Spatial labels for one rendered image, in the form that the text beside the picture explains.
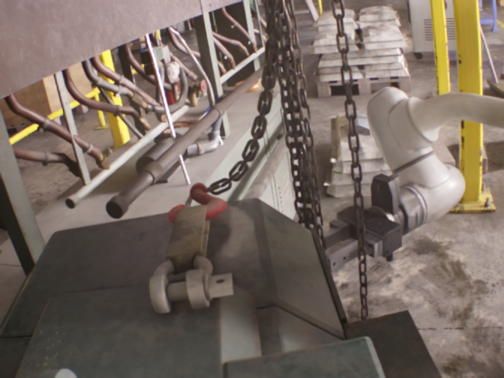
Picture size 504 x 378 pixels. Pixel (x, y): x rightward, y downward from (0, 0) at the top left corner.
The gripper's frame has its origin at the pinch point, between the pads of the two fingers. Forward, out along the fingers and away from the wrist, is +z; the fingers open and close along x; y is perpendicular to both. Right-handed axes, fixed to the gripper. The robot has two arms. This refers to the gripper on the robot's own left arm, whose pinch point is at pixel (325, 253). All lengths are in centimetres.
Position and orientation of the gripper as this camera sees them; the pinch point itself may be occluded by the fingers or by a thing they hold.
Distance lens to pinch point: 90.0
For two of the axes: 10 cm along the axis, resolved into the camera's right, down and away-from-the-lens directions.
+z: -8.4, 3.5, -4.3
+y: 1.6, 9.0, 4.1
